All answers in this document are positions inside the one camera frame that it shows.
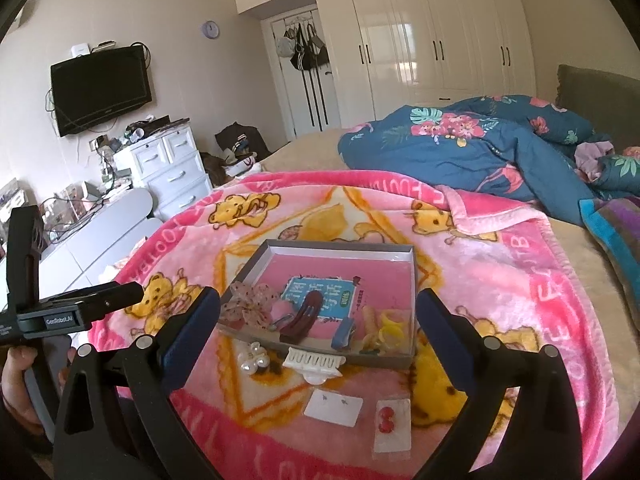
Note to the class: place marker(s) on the small flower hair clip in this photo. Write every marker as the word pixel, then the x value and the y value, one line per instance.
pixel 252 357

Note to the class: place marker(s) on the white wardrobe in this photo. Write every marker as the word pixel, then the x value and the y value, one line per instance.
pixel 400 35

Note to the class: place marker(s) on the white earring card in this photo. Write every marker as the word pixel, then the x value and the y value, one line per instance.
pixel 332 407

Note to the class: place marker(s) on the black bag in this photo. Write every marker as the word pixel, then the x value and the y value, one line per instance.
pixel 240 137

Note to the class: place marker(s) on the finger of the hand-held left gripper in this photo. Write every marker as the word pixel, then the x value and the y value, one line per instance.
pixel 115 296

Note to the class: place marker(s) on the hanging bags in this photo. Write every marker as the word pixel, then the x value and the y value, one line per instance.
pixel 305 50

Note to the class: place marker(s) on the blue floral duvet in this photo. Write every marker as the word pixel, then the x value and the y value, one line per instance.
pixel 475 160

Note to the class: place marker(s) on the silver hair clip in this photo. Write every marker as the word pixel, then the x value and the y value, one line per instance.
pixel 280 321

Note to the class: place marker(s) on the red earrings card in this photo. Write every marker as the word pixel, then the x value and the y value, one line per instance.
pixel 392 435

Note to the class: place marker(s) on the white claw hair clip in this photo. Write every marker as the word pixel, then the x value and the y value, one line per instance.
pixel 312 362

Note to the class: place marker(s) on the purple cloth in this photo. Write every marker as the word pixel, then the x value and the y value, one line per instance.
pixel 595 155

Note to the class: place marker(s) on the white door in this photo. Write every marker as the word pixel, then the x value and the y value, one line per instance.
pixel 300 105

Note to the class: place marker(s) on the olive green headboard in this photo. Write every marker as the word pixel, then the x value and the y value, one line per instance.
pixel 600 95

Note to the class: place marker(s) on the round wall clock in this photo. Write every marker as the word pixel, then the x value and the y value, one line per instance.
pixel 210 29

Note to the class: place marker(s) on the striped pillow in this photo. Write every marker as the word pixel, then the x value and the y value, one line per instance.
pixel 617 240

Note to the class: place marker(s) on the black wall television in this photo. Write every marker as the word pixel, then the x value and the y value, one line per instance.
pixel 100 90

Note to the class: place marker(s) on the white router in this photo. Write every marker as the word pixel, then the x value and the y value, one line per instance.
pixel 80 50

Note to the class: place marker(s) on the brown hair clip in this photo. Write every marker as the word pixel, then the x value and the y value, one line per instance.
pixel 300 320

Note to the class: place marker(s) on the peach hair clip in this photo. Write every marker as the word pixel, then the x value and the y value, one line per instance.
pixel 371 320

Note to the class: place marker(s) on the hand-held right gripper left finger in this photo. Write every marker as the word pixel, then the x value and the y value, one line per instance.
pixel 186 345

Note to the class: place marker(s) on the pink printed blanket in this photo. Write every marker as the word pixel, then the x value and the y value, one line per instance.
pixel 500 270

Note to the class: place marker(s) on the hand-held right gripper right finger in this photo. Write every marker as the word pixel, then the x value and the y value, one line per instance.
pixel 447 345

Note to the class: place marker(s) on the person's left hand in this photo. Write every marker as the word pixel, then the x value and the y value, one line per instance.
pixel 17 390

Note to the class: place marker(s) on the pink dotted bow hair clip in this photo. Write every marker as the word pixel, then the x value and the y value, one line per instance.
pixel 250 305

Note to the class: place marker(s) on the white rounded desk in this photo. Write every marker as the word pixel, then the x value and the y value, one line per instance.
pixel 100 230

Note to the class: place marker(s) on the white drawer cabinet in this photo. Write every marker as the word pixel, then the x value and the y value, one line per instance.
pixel 170 170

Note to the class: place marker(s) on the grey cardboard box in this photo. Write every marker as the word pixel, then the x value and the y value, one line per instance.
pixel 380 280

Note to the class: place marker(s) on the blue hair clip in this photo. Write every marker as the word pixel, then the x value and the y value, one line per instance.
pixel 342 335

